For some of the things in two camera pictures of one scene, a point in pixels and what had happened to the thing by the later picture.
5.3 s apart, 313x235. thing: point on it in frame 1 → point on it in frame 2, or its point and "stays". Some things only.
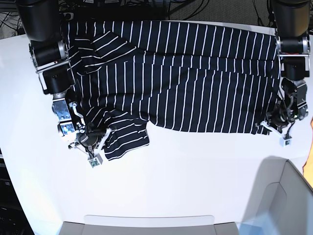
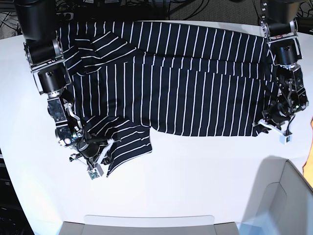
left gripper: (94, 139) → (92, 149)
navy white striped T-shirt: (212, 78) stays
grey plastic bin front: (149, 224) stays
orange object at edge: (308, 166) stays
